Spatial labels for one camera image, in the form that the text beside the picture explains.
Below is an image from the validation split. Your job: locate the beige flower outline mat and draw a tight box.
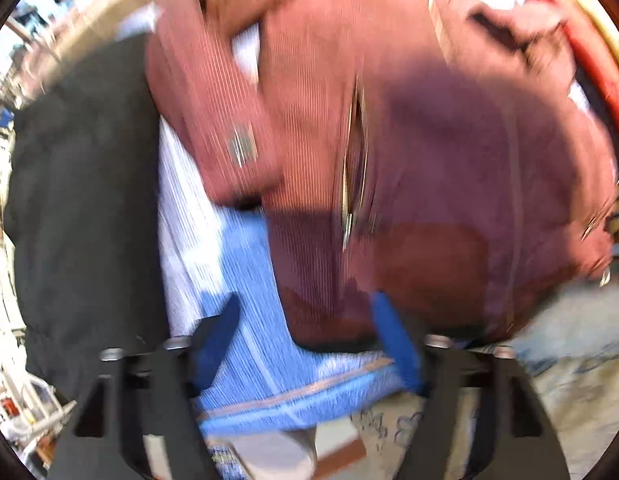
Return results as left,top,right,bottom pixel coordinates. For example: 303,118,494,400
352,400,490,480

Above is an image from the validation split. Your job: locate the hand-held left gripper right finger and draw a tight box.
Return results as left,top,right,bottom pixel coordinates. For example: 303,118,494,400
372,290,573,480

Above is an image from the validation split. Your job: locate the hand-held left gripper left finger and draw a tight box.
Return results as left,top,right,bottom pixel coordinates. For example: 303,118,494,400
49,292,240,480

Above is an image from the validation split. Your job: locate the maroon quilted jacket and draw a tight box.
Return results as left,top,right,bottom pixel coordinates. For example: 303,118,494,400
144,0,617,351

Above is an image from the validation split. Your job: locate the dark cloth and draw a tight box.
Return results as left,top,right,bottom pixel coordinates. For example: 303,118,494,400
4,35,170,406

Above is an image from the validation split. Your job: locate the round white covered stool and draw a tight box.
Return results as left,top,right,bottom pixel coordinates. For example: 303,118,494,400
224,427,317,480

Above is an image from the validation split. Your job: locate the blue striped blanket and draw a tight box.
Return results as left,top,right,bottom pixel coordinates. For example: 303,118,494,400
156,120,425,436

